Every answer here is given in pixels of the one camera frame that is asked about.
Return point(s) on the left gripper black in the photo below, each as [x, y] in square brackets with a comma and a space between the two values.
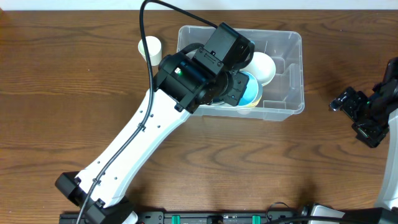
[237, 90]

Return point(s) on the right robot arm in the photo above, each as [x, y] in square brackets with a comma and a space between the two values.
[385, 208]

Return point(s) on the light blue paper cup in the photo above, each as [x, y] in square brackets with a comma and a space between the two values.
[252, 84]

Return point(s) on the white small bowl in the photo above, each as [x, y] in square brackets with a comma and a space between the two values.
[262, 67]

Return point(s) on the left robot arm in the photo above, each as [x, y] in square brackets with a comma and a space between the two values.
[199, 74]

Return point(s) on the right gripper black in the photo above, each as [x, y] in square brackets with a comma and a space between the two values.
[347, 101]

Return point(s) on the cream paper cup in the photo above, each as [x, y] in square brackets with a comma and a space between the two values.
[154, 46]

